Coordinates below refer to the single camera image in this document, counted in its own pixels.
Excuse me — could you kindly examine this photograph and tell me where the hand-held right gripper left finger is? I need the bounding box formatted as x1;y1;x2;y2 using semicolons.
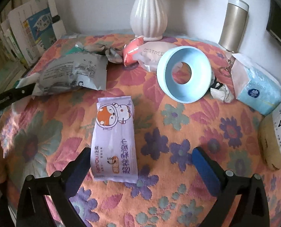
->
16;147;92;227

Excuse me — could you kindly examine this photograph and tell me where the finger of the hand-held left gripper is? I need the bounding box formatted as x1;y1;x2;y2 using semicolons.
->
0;83;37;124

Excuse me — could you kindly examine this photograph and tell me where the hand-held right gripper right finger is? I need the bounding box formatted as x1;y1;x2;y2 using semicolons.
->
192;147;270;227

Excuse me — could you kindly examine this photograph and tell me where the purple wet wipes pack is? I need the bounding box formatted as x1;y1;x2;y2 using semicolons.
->
90;95;138;183

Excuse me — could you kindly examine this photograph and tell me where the woven basket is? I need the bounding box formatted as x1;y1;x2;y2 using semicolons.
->
258;95;281;170

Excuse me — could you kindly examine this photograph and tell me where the pink tissue packet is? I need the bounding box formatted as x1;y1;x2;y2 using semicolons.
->
123;36;146;66

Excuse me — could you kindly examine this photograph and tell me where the beige soft packet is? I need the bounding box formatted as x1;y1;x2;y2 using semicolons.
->
134;41;179;72

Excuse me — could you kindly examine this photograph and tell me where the red patterned rug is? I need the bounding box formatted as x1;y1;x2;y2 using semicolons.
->
0;34;281;227

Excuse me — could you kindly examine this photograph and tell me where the grey plastic mailer bag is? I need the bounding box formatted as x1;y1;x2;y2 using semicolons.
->
19;52;108;96

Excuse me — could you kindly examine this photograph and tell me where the row of books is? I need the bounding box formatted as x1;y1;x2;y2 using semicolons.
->
0;0;65;69

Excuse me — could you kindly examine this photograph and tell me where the teal plastic packet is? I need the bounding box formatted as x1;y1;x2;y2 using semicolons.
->
60;42;108;55

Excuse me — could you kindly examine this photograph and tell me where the blue tissue pack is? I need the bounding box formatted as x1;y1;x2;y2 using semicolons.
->
230;53;281;116

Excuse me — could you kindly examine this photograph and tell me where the grey crumpled cloth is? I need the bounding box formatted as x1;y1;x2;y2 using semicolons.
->
105;47;124;64

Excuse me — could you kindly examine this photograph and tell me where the white ribbed vase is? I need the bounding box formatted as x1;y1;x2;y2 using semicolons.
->
130;0;168;41

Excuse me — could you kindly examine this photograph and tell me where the metal key ring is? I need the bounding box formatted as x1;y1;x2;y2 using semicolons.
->
219;59;234;77

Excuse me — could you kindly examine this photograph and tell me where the black wall television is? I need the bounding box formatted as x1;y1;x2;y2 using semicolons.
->
266;0;281;52

